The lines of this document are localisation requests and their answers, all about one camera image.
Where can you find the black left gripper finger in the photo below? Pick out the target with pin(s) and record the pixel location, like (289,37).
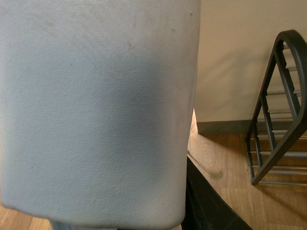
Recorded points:
(205,209)

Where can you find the black metal shoe rack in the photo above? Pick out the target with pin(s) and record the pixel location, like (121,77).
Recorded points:
(276,140)

